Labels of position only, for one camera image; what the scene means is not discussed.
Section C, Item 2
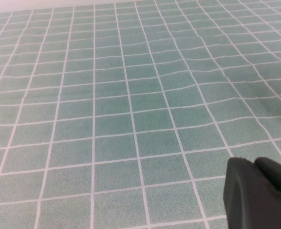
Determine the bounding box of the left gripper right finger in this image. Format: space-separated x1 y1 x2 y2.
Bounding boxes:
254 156 281 206

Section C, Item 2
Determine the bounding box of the green white checked tablecloth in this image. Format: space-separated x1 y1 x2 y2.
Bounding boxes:
0 0 281 229

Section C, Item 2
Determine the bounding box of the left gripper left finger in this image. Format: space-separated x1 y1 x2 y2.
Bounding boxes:
222 156 281 229

